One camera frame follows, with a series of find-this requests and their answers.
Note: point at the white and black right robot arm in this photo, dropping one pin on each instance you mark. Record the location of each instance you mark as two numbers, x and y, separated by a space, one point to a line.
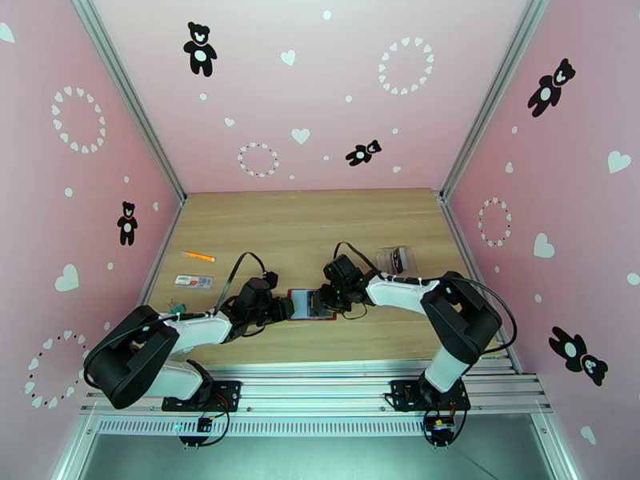
400 293

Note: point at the metal bottom tray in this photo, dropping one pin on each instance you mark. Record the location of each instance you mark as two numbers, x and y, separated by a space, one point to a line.
320 458

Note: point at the small black circuit board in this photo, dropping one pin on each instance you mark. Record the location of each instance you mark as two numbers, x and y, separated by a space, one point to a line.
204 424

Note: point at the black and yellow circuit board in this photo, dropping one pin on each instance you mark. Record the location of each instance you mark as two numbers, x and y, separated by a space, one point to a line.
440 428

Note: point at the orange pencil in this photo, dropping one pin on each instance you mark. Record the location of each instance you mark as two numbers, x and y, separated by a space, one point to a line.
197 255

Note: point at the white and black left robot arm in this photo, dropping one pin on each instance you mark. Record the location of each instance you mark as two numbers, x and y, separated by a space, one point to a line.
200 331

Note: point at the aluminium side rail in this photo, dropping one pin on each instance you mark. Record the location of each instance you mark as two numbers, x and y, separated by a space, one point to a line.
161 253
462 243

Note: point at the black credit card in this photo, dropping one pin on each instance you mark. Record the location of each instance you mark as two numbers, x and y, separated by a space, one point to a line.
401 259

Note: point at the aluminium frame post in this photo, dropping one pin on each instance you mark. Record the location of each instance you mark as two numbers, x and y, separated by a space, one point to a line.
126 93
494 93

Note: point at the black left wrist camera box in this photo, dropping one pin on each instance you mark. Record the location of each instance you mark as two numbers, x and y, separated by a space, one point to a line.
270 278

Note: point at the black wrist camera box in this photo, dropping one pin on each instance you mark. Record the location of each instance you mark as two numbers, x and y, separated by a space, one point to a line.
270 278
340 270

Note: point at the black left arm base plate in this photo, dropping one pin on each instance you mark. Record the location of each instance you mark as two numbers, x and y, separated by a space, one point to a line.
225 393

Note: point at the aluminium mounting rail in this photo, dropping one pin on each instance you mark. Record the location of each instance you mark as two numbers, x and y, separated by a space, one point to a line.
320 388

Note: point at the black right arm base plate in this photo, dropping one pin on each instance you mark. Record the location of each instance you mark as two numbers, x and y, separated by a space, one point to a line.
405 393

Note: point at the green binder clip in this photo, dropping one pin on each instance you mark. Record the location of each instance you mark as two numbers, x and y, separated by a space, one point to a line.
179 308

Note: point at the red leather card holder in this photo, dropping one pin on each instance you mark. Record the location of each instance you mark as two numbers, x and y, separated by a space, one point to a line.
300 304

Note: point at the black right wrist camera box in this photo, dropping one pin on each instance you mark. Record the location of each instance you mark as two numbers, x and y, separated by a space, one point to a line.
340 270

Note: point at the clear plastic card box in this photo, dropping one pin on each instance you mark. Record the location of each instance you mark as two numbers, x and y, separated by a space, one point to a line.
384 258

